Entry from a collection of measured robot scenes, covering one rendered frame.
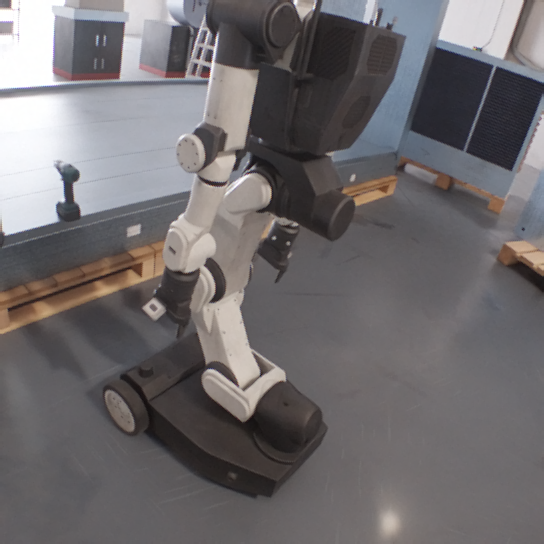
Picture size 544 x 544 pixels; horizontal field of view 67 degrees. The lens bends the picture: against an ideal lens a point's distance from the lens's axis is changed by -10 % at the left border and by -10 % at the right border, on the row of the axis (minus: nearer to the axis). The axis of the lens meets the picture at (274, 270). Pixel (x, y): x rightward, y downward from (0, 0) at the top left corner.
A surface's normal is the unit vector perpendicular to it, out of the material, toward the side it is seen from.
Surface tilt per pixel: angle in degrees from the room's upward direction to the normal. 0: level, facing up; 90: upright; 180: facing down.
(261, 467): 0
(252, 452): 0
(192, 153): 90
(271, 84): 101
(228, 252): 90
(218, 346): 90
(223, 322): 60
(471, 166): 90
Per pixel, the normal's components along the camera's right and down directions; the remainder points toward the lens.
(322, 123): -0.59, 0.32
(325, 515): 0.20, -0.83
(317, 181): 0.69, -0.26
